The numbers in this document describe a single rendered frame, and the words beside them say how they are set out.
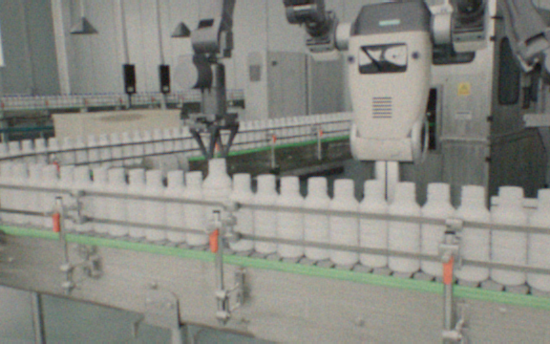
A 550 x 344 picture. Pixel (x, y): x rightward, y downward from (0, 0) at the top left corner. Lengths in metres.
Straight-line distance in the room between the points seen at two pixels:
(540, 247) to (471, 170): 3.73
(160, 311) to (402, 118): 0.86
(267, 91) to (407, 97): 5.56
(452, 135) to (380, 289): 3.76
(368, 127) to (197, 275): 0.71
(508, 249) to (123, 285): 0.87
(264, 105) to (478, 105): 3.33
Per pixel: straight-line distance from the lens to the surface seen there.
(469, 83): 4.62
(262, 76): 7.09
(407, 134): 1.56
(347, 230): 1.01
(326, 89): 7.97
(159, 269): 1.24
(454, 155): 4.71
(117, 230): 1.33
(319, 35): 1.69
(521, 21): 1.18
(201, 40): 1.12
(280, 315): 1.11
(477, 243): 0.96
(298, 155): 3.43
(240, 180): 1.10
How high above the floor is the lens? 1.35
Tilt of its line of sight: 9 degrees down
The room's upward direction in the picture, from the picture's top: 2 degrees counter-clockwise
